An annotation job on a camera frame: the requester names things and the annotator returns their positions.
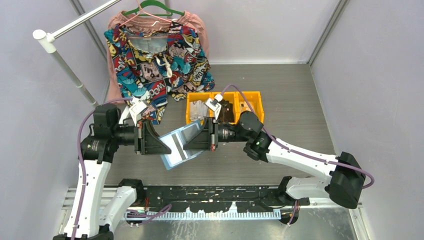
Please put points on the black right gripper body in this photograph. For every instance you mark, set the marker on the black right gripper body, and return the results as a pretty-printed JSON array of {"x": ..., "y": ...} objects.
[{"x": 222, "y": 133}]

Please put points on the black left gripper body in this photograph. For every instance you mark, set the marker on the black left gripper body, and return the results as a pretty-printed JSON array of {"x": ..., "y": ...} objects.
[{"x": 128, "y": 134}]

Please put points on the grey credit card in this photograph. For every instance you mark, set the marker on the grey credit card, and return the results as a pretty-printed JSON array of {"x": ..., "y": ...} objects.
[{"x": 189, "y": 132}]

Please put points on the blue leather card holder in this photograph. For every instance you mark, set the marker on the blue leather card holder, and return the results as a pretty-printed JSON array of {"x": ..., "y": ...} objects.
[{"x": 198, "y": 122}]

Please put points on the white magnetic stripe card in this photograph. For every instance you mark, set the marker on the white magnetic stripe card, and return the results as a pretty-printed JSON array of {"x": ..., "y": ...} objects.
[{"x": 177, "y": 155}]

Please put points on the yellow three-compartment bin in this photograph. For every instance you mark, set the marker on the yellow three-compartment bin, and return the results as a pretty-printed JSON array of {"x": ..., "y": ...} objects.
[{"x": 234, "y": 104}]

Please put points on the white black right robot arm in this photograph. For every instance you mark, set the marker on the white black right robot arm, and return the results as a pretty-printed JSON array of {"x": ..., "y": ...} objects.
[{"x": 336, "y": 177}]

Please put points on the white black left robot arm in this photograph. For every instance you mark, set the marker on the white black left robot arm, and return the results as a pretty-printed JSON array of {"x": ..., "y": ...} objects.
[{"x": 87, "y": 221}]

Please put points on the black cards stack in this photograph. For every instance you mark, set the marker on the black cards stack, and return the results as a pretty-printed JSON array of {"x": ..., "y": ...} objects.
[{"x": 226, "y": 114}]

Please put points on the silver cards stack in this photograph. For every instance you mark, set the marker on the silver cards stack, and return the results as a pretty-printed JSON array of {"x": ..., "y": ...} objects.
[{"x": 198, "y": 110}]

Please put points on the orange cards stack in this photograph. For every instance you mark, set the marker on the orange cards stack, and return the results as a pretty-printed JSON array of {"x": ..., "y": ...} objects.
[{"x": 247, "y": 106}]

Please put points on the colourful comic print shorts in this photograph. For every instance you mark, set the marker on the colourful comic print shorts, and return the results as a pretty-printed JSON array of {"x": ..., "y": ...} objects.
[{"x": 157, "y": 65}]

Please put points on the green clothes hanger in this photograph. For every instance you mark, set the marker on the green clothes hanger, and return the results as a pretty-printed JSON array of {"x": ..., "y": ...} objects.
[{"x": 159, "y": 8}]

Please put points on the white metal clothes rack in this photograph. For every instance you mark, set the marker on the white metal clothes rack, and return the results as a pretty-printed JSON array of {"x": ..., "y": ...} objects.
[{"x": 47, "y": 39}]

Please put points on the pink clothes hanger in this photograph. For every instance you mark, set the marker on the pink clothes hanger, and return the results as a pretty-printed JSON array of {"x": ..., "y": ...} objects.
[{"x": 141, "y": 17}]

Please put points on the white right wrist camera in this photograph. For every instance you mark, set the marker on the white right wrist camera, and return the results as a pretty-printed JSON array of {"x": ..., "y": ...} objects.
[{"x": 214, "y": 105}]

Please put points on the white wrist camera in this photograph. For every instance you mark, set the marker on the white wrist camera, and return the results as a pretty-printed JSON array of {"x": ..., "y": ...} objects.
[
  {"x": 214, "y": 105},
  {"x": 138, "y": 109}
]

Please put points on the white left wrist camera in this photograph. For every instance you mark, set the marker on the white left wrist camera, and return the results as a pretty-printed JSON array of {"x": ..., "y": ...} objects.
[{"x": 138, "y": 109}]

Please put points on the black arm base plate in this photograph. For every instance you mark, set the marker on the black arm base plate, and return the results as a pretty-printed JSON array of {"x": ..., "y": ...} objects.
[{"x": 213, "y": 198}]

